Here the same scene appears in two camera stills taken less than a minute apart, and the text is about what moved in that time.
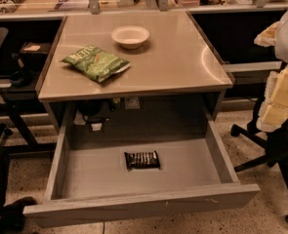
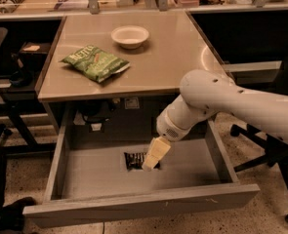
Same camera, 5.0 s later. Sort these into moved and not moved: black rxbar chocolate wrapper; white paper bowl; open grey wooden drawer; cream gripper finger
Moved: cream gripper finger
Not moved: open grey wooden drawer; white paper bowl; black rxbar chocolate wrapper
